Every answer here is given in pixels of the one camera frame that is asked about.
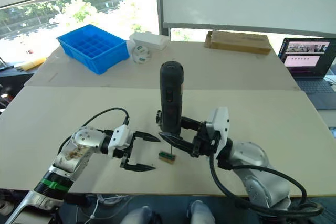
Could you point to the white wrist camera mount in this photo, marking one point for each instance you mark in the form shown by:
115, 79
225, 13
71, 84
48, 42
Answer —
220, 124
119, 137

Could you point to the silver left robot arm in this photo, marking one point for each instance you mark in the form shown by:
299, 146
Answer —
78, 155

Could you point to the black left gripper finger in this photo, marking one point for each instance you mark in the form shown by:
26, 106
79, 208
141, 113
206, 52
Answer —
147, 137
139, 168

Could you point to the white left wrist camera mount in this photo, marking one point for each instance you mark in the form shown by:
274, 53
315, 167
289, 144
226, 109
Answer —
119, 137

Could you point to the white tape roll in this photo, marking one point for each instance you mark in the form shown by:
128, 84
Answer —
141, 55

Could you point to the yellow flat object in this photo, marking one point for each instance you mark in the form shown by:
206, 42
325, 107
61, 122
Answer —
32, 64

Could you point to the black electric screwdriver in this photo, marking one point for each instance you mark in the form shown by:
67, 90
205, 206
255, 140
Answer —
170, 90

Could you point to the blue plastic compartment bin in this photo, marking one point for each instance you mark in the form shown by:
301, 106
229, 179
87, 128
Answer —
92, 48

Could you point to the brown cardboard box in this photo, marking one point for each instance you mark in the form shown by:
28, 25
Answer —
237, 42

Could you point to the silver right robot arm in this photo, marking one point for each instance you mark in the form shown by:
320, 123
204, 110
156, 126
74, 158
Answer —
252, 155

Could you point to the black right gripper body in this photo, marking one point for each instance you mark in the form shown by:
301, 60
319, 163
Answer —
203, 144

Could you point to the grey rounded shape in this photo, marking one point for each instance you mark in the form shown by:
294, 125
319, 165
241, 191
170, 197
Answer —
200, 213
139, 216

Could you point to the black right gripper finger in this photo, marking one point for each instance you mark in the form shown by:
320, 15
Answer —
178, 142
191, 124

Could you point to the open laptop computer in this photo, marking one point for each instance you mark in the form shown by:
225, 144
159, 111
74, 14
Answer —
304, 58

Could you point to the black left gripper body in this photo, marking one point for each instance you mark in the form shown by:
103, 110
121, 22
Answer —
132, 144

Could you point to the grey window frame post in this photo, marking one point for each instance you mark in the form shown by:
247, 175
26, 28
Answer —
158, 3

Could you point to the small green wooden block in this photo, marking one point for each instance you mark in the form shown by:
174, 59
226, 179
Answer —
167, 157

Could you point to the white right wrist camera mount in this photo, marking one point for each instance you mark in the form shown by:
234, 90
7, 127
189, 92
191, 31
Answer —
220, 124

